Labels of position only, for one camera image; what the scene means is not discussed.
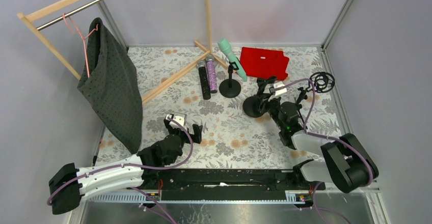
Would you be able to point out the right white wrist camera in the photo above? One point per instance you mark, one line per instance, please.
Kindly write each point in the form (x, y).
(278, 89)

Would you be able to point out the wooden clothes rack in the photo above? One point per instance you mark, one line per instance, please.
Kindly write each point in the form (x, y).
(28, 21)

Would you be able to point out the black glitter microphone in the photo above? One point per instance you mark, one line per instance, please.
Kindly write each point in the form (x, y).
(203, 80)

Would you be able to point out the black tripod shock-mount stand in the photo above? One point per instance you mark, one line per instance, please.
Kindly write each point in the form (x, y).
(322, 82)

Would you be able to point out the purple glitter microphone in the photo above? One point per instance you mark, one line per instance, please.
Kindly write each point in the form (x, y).
(211, 74)

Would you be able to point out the red folded cloth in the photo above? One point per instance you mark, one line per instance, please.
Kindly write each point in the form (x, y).
(264, 63)

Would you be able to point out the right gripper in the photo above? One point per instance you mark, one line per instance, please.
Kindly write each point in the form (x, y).
(270, 96)

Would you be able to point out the mint green microphone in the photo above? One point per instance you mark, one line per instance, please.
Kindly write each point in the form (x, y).
(227, 50)

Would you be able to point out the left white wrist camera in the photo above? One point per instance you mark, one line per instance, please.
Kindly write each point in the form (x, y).
(176, 119)

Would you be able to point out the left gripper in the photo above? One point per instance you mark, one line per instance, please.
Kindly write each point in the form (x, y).
(188, 133)

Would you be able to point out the dark grey dotted garment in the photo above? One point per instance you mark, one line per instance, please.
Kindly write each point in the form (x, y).
(110, 85)

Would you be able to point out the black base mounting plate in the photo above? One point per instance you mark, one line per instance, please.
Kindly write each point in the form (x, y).
(225, 184)

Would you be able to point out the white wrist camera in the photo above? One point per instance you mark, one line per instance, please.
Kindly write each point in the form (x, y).
(176, 119)
(278, 89)

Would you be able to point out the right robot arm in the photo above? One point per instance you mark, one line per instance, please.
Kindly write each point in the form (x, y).
(345, 163)

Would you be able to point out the black round-base mic stand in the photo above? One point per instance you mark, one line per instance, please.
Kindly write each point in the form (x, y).
(230, 88)

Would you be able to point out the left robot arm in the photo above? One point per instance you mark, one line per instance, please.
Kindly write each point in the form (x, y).
(71, 186)

